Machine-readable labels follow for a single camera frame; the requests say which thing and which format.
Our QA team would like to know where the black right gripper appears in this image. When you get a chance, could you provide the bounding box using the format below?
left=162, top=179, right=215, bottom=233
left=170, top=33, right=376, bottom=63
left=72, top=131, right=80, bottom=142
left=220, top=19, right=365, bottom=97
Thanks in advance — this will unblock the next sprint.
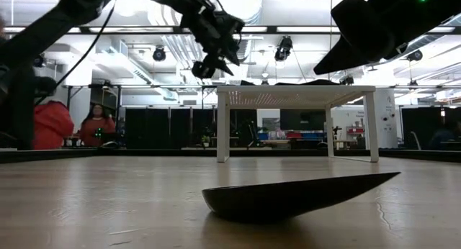
left=313, top=0, right=444, bottom=76

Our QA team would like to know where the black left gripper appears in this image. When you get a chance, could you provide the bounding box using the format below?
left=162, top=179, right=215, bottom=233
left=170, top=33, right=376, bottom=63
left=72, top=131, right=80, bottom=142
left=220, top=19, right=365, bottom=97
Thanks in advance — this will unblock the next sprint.
left=179, top=0, right=246, bottom=80

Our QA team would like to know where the black fluted square bowl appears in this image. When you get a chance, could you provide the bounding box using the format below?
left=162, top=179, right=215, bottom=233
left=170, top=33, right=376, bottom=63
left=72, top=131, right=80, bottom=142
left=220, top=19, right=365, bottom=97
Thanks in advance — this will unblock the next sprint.
left=297, top=78, right=341, bottom=86

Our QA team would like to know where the white perforated metal shelf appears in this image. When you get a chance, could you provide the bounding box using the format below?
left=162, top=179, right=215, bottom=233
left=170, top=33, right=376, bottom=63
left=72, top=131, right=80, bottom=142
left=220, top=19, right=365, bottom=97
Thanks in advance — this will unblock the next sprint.
left=215, top=85, right=380, bottom=163

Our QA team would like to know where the white round column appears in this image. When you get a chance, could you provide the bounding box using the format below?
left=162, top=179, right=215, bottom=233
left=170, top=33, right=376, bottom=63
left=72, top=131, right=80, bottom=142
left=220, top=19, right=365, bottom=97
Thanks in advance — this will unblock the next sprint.
left=374, top=89, right=399, bottom=149

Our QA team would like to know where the red shelf unit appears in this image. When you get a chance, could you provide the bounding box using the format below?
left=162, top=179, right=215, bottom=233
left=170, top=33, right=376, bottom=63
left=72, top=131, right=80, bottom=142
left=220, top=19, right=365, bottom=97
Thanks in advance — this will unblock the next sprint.
left=346, top=124, right=365, bottom=137

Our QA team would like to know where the black partition panel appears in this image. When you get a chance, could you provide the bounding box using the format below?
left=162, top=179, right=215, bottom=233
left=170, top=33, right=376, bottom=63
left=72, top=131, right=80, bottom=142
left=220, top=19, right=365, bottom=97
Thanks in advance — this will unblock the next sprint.
left=125, top=107, right=217, bottom=149
left=401, top=107, right=444, bottom=150

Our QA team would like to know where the person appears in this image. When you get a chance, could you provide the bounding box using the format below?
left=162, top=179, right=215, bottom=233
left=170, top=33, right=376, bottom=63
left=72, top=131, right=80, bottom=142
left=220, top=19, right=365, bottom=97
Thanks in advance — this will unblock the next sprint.
left=32, top=100, right=75, bottom=150
left=428, top=121, right=461, bottom=151
left=79, top=104, right=117, bottom=148

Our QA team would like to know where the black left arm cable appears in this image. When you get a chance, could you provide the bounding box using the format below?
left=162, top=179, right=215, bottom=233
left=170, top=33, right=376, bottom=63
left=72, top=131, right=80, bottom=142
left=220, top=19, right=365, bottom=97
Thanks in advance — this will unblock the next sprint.
left=34, top=0, right=117, bottom=107

